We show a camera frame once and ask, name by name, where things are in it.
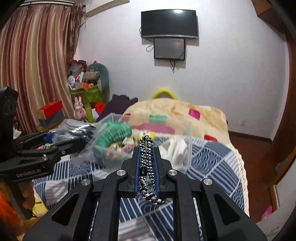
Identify orange garment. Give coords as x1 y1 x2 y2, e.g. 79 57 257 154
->
0 192 21 241

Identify grey-green plush pillow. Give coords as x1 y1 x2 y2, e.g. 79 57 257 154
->
87 63 110 102

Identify black and white braided bracelet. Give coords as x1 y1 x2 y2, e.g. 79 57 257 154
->
138 136 167 205

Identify clear plastic storage bin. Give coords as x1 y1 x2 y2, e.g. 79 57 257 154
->
77 113 193 174

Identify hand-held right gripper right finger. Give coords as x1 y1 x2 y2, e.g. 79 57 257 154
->
151 147 266 241

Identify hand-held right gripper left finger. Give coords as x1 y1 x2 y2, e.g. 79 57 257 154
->
23 147 141 241

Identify wooden wardrobe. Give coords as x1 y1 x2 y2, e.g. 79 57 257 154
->
251 0 296 186

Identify green bottle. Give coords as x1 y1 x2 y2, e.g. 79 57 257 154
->
85 103 95 123

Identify red plush item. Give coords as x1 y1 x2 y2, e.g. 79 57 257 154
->
95 102 107 115

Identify white air conditioner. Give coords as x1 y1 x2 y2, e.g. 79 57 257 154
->
81 0 130 16

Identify red box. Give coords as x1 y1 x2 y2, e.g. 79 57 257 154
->
37 100 64 118

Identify striped brown curtain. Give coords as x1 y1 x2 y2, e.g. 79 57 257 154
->
0 0 81 132

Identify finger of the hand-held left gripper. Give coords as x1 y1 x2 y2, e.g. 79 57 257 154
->
13 132 57 150
0 138 94 171

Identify beige fleece blanket colour patches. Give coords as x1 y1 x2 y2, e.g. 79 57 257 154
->
122 98 229 149

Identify blue-grey box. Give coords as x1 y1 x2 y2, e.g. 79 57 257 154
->
38 110 65 128

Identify green knitted cloth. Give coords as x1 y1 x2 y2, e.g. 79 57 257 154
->
94 121 133 147

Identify green storage box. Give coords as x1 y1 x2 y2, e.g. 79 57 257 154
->
70 85 102 105

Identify small black wall monitor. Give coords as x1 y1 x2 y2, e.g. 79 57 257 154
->
154 37 186 60

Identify large black wall television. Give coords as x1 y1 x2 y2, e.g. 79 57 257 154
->
141 9 199 39

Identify dark purple garment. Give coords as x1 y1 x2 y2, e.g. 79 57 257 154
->
96 94 139 123

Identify pink rabbit figure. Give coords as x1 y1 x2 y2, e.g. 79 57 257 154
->
73 96 87 122

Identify yellow cloth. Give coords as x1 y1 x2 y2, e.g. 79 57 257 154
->
32 192 50 218

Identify white cloth bag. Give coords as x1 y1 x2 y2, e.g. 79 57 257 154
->
159 137 189 163

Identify clear plastic bag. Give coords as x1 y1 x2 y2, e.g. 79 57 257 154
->
52 119 108 145

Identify blue wave patterned blanket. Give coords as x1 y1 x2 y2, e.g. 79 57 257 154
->
33 137 249 241

